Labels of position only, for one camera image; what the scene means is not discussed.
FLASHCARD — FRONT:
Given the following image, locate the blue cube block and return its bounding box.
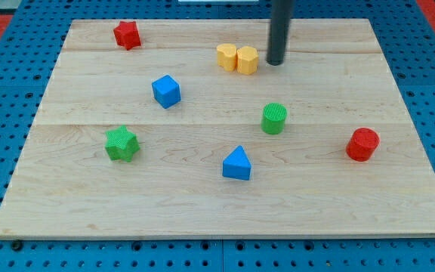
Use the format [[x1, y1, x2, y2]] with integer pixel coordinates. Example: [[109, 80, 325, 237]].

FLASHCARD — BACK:
[[151, 75, 181, 109]]

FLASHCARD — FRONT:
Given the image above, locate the blue triangle block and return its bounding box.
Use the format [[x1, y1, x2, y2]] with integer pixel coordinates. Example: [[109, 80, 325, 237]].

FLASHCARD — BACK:
[[222, 146, 251, 181]]

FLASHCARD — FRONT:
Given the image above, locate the yellow hexagon block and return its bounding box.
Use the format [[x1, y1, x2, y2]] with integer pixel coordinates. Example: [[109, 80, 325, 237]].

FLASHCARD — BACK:
[[236, 46, 259, 75]]

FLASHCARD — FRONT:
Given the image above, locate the red star block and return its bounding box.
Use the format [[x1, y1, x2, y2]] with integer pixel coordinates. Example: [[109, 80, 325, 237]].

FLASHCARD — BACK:
[[113, 21, 142, 51]]

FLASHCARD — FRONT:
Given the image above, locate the yellow heart block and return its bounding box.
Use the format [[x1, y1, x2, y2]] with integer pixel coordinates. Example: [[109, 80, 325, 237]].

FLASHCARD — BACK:
[[216, 43, 237, 72]]

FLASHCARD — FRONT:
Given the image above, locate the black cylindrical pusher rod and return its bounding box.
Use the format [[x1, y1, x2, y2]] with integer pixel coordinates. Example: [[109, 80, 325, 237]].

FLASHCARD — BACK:
[[266, 0, 295, 66]]

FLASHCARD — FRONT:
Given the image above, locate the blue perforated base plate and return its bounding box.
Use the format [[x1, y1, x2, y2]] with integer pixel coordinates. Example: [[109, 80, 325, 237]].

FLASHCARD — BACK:
[[0, 1, 435, 271]]

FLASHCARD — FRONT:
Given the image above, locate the light wooden board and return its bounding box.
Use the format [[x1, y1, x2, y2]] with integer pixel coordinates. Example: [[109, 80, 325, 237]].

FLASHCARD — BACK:
[[0, 19, 435, 240]]

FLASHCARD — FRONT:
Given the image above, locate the red cylinder block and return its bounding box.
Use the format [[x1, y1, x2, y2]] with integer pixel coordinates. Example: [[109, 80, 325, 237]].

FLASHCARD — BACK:
[[346, 127, 380, 162]]

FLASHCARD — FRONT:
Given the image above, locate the green cylinder block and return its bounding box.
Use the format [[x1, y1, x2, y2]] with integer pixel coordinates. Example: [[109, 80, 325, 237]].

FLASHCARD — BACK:
[[261, 102, 288, 134]]

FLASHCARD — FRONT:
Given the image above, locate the green star block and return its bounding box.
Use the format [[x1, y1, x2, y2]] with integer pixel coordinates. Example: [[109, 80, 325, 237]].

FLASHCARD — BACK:
[[105, 125, 140, 162]]

